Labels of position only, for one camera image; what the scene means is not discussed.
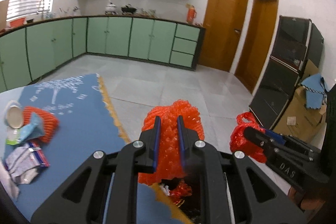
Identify red plastic bag small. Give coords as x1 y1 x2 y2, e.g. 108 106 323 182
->
230 112 266 164

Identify orange foam fruit net ball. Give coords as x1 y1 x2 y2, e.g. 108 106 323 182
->
138 99 206 186

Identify orange foam net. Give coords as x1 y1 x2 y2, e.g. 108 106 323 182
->
23 106 59 143

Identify white plastic bag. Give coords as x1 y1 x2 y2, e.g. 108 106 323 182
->
0 160 20 201

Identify blue white paper cup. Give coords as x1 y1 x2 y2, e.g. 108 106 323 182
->
3 100 24 129

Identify red plastic bag large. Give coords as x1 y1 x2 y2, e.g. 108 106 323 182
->
159 178 193 207

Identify green lower kitchen cabinets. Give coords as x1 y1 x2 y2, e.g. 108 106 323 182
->
1 15 206 92

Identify person's right hand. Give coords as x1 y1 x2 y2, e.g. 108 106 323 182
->
287 186 325 211

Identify cardboard box on floor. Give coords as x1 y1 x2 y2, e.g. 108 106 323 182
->
273 60 329 143

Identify blue cloth on box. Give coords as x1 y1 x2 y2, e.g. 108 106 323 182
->
301 73 329 109

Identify silver foil wrapper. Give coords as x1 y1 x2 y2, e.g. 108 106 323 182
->
5 141 50 184

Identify blue white snack wrapper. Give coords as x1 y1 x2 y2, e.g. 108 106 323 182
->
6 112 45 145

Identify brown wooden door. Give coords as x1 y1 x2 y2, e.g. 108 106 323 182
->
198 0 248 72
235 0 279 93

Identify black glass cabinet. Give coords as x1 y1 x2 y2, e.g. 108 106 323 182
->
249 15 324 129

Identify red thermos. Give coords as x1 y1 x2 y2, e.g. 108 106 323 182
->
186 4 197 24

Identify black wok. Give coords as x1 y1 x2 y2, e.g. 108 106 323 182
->
121 5 137 15

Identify white cooking pot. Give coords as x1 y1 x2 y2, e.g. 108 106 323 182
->
105 2 117 15

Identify red basin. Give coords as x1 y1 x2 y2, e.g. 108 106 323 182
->
9 17 26 28

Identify silver sink faucet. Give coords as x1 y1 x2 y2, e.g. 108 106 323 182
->
37 0 45 20

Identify brown cardboard box on counter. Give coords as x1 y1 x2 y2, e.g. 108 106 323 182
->
0 0 10 31

